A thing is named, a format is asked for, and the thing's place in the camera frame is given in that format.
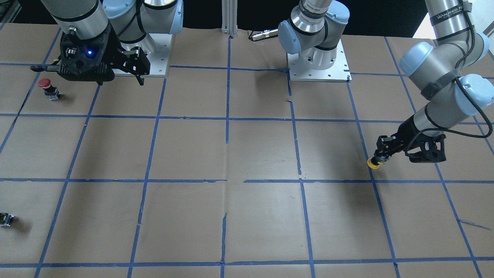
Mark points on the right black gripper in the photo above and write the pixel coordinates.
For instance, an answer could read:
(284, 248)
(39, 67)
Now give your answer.
(114, 49)

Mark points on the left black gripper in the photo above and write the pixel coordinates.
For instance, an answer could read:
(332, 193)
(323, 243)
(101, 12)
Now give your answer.
(403, 138)

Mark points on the yellow push button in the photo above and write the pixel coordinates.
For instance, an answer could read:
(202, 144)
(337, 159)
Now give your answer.
(376, 161)

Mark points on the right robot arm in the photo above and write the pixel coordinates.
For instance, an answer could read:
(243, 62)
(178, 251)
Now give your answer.
(131, 19)

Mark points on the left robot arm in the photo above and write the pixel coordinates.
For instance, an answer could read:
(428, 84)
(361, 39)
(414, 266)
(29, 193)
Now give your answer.
(314, 29)

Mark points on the red push button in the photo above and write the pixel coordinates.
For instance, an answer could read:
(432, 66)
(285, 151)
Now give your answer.
(50, 91)

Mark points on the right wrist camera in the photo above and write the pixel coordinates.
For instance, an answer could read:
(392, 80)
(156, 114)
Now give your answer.
(86, 59)

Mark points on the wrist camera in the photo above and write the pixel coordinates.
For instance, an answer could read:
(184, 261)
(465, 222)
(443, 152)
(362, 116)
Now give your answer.
(425, 149)
(86, 59)

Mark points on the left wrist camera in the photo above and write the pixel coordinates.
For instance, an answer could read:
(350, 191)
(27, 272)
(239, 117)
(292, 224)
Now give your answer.
(425, 149)

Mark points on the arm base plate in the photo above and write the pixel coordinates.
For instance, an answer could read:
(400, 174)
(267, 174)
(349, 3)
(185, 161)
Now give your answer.
(318, 65)
(157, 49)

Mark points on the aluminium frame post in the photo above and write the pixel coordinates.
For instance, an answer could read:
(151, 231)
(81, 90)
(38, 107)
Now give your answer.
(229, 17)

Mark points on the small black switch block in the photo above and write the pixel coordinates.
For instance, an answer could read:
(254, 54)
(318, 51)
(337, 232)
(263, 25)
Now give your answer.
(6, 219)

